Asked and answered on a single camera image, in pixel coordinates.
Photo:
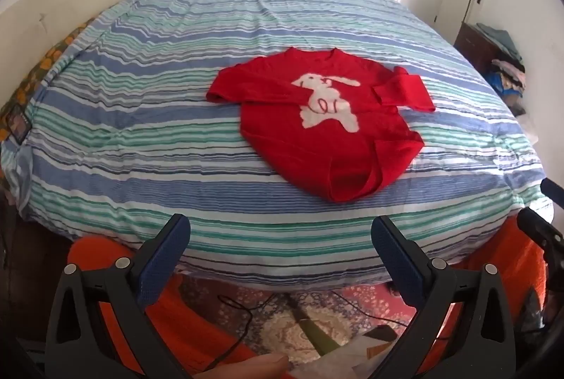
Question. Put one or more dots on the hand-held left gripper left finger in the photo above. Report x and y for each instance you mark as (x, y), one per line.
(161, 264)

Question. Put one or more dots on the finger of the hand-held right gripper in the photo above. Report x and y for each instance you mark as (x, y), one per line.
(539, 231)
(554, 190)

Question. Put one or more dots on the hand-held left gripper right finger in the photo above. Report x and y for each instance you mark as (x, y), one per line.
(398, 262)

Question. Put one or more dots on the red sweater with white rabbit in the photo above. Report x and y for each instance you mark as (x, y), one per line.
(282, 132)

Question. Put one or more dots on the pile of clothes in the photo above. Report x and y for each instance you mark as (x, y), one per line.
(506, 71)

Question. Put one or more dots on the orange fleece cloth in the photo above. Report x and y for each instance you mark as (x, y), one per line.
(101, 248)
(506, 247)

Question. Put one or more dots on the blue green striped bedspread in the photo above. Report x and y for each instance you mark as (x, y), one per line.
(132, 185)

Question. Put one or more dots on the white plastic bag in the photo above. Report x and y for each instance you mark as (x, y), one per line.
(352, 355)

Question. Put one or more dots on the green plastic object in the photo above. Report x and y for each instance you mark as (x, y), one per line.
(319, 337)

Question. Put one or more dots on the patterned rug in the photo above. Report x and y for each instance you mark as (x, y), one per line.
(282, 326)

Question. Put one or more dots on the person's bare foot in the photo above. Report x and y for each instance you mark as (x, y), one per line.
(246, 368)

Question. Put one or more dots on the dark wooden cabinet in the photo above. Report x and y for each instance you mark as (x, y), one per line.
(473, 48)

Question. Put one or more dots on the light blue cloth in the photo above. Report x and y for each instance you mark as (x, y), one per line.
(17, 172)

